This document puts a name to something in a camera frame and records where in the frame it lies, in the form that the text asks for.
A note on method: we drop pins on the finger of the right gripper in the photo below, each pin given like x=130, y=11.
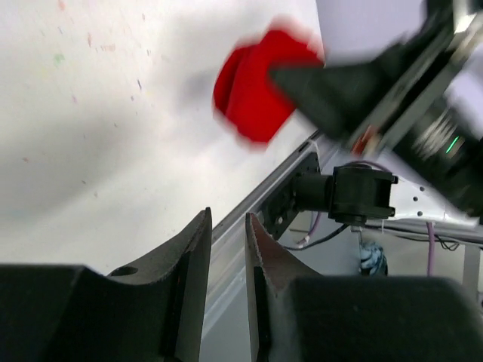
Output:
x=343, y=97

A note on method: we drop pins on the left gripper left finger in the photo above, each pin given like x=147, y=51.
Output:
x=151, y=309

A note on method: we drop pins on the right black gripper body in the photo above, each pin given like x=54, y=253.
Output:
x=432, y=136

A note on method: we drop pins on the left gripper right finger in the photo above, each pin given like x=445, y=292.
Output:
x=296, y=314

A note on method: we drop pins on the red santa sock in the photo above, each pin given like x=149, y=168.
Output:
x=243, y=93

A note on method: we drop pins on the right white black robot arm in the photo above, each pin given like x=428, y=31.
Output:
x=377, y=186

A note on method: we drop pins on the aluminium front rail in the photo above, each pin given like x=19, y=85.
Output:
x=225, y=331

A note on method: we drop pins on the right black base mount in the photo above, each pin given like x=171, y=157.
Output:
x=279, y=210

